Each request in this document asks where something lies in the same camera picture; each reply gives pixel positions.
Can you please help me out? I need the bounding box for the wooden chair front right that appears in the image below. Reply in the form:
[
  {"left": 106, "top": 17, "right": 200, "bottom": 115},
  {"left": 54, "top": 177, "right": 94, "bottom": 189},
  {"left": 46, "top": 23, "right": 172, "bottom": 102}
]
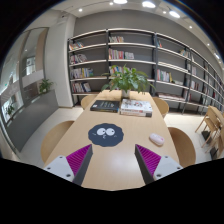
[{"left": 168, "top": 127, "right": 196, "bottom": 168}]

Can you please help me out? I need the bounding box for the wooden chair back right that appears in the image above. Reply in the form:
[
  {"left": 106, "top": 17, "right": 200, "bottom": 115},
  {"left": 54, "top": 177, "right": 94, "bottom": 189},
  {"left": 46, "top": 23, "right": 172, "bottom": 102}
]
[{"left": 153, "top": 97, "right": 169, "bottom": 117}]

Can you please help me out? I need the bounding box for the black book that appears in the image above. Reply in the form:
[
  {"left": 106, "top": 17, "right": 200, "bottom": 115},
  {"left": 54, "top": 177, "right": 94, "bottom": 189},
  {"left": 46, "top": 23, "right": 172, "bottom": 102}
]
[{"left": 90, "top": 100, "right": 120, "bottom": 113}]

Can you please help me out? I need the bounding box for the dark cartoon-face mouse pad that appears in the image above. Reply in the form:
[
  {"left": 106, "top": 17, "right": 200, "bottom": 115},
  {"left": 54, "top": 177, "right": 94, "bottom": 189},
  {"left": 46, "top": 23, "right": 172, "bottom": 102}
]
[{"left": 88, "top": 123, "right": 124, "bottom": 147}]

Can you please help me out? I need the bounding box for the large grey bookshelf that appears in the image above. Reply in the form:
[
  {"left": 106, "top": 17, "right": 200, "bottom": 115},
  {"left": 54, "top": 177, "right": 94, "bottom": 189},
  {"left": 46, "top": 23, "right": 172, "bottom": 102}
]
[{"left": 68, "top": 28, "right": 224, "bottom": 114}]

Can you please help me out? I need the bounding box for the wooden chair front left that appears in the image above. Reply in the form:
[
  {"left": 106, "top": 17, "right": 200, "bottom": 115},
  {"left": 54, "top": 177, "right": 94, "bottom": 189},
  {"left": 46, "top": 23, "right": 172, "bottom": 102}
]
[{"left": 41, "top": 120, "right": 74, "bottom": 162}]

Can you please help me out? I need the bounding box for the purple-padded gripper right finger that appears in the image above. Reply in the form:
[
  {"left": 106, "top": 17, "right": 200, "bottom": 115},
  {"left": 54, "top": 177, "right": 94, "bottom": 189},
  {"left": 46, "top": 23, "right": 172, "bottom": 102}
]
[{"left": 135, "top": 144, "right": 182, "bottom": 184}]

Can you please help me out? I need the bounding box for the white computer mouse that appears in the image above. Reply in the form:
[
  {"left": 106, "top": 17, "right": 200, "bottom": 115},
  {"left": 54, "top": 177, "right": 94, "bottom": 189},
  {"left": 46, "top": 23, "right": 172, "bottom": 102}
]
[{"left": 149, "top": 133, "right": 165, "bottom": 146}]

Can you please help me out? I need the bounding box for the wooden chair back left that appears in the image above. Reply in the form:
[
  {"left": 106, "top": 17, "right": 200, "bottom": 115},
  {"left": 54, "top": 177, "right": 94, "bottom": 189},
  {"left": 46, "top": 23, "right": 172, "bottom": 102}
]
[{"left": 81, "top": 95, "right": 96, "bottom": 109}]

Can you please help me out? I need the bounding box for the small plant on ledge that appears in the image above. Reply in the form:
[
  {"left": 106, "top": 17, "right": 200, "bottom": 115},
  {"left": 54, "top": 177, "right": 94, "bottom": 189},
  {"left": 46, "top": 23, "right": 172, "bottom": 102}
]
[{"left": 39, "top": 79, "right": 53, "bottom": 94}]

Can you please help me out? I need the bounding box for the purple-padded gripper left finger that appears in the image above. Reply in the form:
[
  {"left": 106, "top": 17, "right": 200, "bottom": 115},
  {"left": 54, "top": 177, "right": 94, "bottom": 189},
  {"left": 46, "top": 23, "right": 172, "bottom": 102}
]
[{"left": 44, "top": 145, "right": 93, "bottom": 186}]

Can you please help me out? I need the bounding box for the green potted plant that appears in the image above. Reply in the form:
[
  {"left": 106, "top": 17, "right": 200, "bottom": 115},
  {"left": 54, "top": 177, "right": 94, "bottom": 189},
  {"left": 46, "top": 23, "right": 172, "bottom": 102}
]
[{"left": 101, "top": 66, "right": 154, "bottom": 99}]

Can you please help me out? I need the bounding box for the wooden chairs far right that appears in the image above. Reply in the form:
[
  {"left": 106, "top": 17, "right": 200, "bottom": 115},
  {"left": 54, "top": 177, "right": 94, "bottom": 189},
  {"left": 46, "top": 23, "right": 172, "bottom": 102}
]
[{"left": 194, "top": 105, "right": 224, "bottom": 160}]

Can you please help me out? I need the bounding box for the wooden chair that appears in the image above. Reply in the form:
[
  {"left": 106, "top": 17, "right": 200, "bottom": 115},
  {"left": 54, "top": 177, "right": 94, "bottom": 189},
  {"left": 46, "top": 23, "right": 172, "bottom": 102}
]
[
  {"left": 153, "top": 97, "right": 169, "bottom": 117},
  {"left": 41, "top": 120, "right": 74, "bottom": 162},
  {"left": 168, "top": 127, "right": 196, "bottom": 168},
  {"left": 81, "top": 95, "right": 96, "bottom": 109}
]

